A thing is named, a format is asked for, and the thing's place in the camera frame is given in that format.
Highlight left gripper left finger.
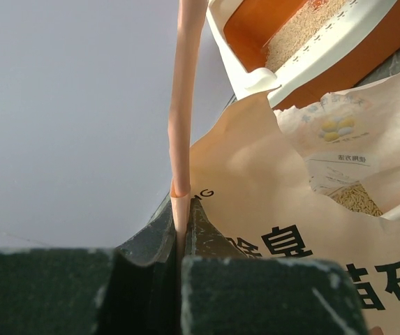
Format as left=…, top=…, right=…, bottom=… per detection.
left=0, top=203, right=176, bottom=334

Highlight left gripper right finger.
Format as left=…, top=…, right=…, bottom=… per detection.
left=181, top=198, right=368, bottom=334

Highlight peach cat litter bag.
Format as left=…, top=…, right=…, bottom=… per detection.
left=167, top=0, right=400, bottom=335

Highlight white orange litter box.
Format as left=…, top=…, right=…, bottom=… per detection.
left=207, top=1, right=400, bottom=108

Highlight beige litter granules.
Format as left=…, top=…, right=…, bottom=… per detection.
left=265, top=0, right=346, bottom=73

